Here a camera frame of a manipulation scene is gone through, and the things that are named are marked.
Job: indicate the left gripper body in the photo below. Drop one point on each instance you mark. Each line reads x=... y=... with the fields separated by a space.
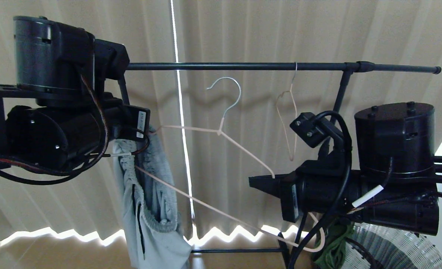
x=56 y=138

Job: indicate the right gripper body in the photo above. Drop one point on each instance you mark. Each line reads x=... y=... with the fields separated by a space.
x=318 y=194

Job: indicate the pink clothes hanger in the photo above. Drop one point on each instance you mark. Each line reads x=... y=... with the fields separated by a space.
x=243 y=149
x=291 y=93

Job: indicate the pale grey shorts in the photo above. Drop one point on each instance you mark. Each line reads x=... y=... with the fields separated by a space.
x=161 y=243

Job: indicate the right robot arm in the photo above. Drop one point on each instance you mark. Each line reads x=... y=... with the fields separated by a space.
x=392 y=138

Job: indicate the white laundry basket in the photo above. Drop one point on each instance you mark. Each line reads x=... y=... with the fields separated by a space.
x=392 y=250

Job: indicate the black clothes rack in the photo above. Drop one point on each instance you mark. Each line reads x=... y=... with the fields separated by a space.
x=243 y=66

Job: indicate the green garment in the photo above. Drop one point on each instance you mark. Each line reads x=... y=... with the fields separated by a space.
x=333 y=250

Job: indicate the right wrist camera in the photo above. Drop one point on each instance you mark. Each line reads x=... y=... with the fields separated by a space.
x=306 y=129

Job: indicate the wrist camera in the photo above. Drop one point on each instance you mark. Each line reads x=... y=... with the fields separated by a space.
x=110 y=59
x=306 y=129

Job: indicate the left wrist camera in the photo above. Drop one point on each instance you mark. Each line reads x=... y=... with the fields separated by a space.
x=110 y=59

